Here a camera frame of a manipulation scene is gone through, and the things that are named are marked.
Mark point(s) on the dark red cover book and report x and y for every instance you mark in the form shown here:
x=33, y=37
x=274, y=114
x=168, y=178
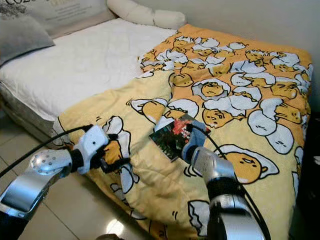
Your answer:
x=175, y=137

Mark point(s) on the yellow duck print blanket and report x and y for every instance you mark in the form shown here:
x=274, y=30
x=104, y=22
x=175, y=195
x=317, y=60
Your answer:
x=230, y=65

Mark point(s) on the grey pillow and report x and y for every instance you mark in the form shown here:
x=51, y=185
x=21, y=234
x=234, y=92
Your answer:
x=22, y=37

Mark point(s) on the white quilted mattress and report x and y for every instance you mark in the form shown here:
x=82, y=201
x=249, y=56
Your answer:
x=80, y=65

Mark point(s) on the black cabinet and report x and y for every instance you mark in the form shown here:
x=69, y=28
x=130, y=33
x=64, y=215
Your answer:
x=310, y=190

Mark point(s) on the beige long bolster pillow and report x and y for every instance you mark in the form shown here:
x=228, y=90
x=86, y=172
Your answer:
x=140, y=14

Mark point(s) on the grey patterned headboard cushion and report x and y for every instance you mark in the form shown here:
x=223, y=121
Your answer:
x=70, y=15

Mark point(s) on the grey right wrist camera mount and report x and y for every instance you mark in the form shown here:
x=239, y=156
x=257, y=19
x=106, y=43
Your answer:
x=195, y=142

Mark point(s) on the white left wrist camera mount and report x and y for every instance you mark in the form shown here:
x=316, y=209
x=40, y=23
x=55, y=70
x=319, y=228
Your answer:
x=92, y=145

